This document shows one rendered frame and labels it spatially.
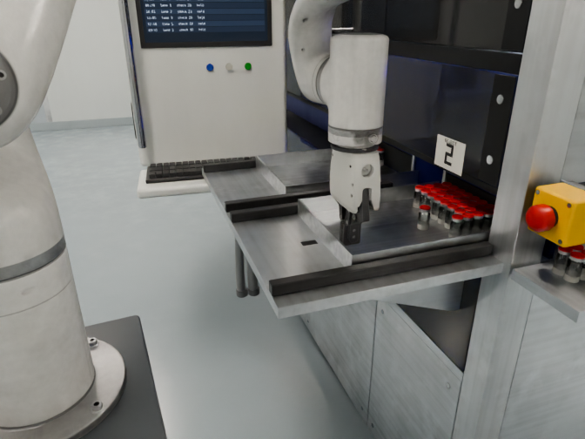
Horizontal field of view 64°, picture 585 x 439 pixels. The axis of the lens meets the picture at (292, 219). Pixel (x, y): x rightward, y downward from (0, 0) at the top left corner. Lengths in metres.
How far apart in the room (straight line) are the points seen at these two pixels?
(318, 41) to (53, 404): 0.60
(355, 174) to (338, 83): 0.14
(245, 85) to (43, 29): 1.19
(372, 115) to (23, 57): 0.46
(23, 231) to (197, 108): 1.15
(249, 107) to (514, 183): 1.00
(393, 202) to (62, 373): 0.74
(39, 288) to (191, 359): 1.51
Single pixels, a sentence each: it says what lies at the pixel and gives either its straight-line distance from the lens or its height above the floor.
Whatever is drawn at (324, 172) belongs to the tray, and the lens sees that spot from 1.24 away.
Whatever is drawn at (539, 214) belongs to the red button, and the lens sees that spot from 0.75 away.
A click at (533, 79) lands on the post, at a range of 0.80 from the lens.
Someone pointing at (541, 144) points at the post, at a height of 1.09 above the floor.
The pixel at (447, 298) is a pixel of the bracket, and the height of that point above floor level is 0.76.
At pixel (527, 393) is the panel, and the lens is 1.11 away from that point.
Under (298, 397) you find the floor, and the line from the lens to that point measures 1.81.
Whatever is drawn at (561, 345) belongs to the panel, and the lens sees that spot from 1.08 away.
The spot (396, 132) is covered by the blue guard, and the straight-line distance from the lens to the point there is 1.11.
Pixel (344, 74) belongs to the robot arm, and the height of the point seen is 1.19.
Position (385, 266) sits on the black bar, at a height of 0.90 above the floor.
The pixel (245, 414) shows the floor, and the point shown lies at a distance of 1.76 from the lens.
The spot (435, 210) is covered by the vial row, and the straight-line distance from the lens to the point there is 0.98.
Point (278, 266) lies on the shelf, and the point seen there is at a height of 0.88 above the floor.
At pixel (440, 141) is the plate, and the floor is 1.04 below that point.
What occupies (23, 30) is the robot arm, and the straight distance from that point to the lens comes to 0.43.
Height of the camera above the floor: 1.27
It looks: 24 degrees down
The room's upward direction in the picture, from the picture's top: straight up
